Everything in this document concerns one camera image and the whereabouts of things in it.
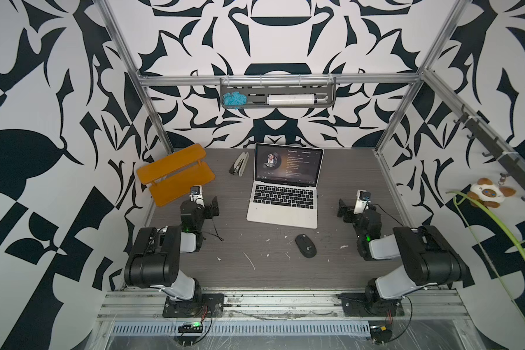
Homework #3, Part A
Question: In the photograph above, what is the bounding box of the grey wall tray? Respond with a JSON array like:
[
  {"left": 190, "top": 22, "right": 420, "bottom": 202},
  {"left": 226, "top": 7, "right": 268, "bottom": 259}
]
[{"left": 219, "top": 75, "right": 337, "bottom": 109}]

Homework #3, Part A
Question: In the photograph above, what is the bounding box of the orange two-tier stand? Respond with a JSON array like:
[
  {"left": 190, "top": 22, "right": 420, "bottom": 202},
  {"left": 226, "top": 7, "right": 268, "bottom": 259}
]
[{"left": 137, "top": 144, "right": 215, "bottom": 207}]

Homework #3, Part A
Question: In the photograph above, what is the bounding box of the small electronics board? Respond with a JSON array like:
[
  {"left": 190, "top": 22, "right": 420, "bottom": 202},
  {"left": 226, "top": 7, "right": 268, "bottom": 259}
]
[
  {"left": 370, "top": 325, "right": 393, "bottom": 344},
  {"left": 177, "top": 322, "right": 204, "bottom": 335}
]

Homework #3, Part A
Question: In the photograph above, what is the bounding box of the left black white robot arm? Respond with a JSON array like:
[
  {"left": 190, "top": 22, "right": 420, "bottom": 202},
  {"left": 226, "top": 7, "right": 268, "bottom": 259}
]
[{"left": 123, "top": 197, "right": 220, "bottom": 304}]

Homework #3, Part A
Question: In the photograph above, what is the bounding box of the brown white plush toy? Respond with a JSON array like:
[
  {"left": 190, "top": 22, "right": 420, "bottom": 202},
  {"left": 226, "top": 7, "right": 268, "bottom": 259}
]
[{"left": 467, "top": 178, "right": 516, "bottom": 209}]

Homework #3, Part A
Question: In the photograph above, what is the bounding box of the silver laptop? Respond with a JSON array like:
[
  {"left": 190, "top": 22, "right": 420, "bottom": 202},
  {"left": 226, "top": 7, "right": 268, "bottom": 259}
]
[{"left": 246, "top": 143, "right": 325, "bottom": 229}]

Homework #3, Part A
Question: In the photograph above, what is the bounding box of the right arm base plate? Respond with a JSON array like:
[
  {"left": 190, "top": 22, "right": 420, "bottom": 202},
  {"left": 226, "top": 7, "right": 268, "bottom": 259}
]
[{"left": 337, "top": 293, "right": 404, "bottom": 317}]

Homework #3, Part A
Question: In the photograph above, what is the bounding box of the right small electronics board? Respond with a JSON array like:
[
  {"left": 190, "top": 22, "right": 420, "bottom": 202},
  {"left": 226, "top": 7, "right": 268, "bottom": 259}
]
[{"left": 370, "top": 325, "right": 393, "bottom": 344}]

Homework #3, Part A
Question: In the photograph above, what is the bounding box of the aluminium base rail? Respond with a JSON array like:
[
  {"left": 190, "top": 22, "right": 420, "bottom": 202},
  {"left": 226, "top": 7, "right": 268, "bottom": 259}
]
[{"left": 97, "top": 289, "right": 470, "bottom": 321}]

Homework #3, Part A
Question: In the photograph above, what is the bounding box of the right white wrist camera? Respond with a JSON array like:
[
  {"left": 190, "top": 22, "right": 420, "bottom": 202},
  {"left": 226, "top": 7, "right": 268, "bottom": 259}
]
[{"left": 354, "top": 190, "right": 371, "bottom": 214}]

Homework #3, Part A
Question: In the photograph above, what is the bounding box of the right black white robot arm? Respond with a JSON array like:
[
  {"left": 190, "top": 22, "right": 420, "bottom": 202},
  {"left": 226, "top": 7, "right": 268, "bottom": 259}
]
[{"left": 337, "top": 199, "right": 470, "bottom": 304}]

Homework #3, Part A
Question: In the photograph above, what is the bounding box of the black silver stapler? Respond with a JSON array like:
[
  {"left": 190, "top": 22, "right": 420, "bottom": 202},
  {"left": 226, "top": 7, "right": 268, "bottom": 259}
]
[{"left": 229, "top": 152, "right": 249, "bottom": 177}]

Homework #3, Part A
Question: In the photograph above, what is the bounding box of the green hoop tube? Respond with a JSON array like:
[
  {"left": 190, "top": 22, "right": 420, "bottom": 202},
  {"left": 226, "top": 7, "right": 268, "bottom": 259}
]
[{"left": 447, "top": 190, "right": 525, "bottom": 347}]

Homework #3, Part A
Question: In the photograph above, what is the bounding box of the teal scrubber ball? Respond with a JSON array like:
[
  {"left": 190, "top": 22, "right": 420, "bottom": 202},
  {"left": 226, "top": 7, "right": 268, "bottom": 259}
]
[{"left": 223, "top": 91, "right": 247, "bottom": 108}]

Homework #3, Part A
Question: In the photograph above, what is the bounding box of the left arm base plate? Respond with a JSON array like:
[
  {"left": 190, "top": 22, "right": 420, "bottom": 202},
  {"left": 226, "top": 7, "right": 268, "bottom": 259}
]
[{"left": 162, "top": 293, "right": 225, "bottom": 319}]

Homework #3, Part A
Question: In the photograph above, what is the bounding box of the grey hook rail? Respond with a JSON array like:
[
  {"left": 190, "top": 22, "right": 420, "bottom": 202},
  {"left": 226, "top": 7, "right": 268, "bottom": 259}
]
[{"left": 454, "top": 104, "right": 525, "bottom": 202}]

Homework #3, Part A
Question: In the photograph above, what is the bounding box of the white roll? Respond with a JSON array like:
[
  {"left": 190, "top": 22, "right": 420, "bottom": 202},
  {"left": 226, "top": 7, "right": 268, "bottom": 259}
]
[{"left": 267, "top": 94, "right": 316, "bottom": 106}]

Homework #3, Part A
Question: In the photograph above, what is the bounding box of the black wireless mouse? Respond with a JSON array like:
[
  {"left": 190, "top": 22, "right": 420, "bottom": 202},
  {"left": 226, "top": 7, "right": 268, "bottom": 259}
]
[{"left": 295, "top": 234, "right": 317, "bottom": 258}]

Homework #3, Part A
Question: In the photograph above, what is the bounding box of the left small electronics board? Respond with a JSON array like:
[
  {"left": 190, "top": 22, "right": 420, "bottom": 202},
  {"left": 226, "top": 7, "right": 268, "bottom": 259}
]
[{"left": 177, "top": 322, "right": 204, "bottom": 335}]

